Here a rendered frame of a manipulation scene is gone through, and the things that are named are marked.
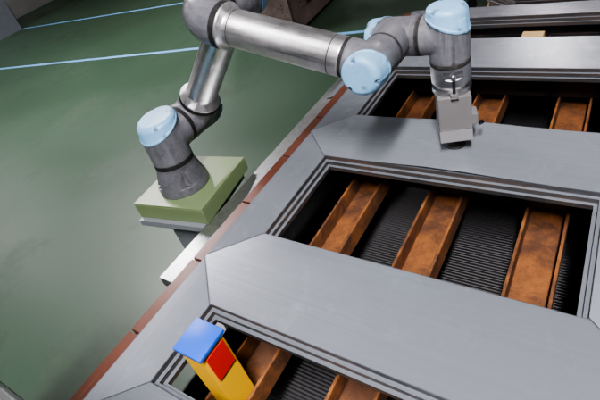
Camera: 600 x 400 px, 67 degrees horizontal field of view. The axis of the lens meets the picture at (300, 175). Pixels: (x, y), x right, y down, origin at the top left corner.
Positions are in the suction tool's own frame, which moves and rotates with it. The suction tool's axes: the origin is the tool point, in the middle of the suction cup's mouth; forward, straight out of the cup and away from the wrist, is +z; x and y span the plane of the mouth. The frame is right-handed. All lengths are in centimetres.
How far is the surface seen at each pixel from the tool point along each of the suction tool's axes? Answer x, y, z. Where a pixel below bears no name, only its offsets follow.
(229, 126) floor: 132, 171, 84
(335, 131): 27.6, 12.5, -0.6
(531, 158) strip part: -13.4, -7.5, -0.9
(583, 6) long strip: -44, 61, -1
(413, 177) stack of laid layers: 9.4, -6.7, 1.3
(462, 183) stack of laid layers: -0.1, -10.6, 1.2
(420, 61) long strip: 4.1, 44.0, -0.6
